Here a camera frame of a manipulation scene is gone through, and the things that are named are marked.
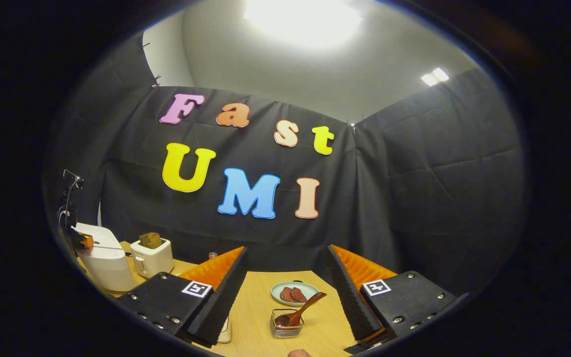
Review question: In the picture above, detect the white toaster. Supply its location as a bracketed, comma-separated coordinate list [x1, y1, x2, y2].
[130, 238, 174, 279]

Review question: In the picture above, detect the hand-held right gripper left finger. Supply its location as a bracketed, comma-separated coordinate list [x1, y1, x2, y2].
[116, 246, 249, 348]

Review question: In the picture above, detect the dark wooden spoon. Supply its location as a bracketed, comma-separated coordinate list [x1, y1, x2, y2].
[275, 292, 327, 328]

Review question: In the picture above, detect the white rice cooker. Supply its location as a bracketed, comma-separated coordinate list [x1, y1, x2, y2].
[74, 223, 137, 292]

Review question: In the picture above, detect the light green plate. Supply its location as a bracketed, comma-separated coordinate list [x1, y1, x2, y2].
[271, 281, 320, 306]

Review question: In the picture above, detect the clear plastic rice container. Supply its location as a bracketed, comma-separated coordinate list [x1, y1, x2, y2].
[216, 315, 232, 344]

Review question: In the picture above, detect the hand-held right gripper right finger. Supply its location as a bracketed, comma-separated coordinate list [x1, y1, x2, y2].
[326, 244, 460, 353]

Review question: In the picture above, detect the large ceiling light panel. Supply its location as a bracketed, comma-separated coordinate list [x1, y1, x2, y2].
[243, 0, 363, 48]

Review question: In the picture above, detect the metal wire chopstick holder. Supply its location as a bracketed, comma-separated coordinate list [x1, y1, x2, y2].
[270, 308, 305, 339]

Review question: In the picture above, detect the brown bread slice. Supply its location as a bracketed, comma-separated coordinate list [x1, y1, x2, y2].
[139, 232, 163, 249]

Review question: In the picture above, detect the small ceiling light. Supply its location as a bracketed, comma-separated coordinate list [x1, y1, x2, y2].
[420, 67, 451, 87]

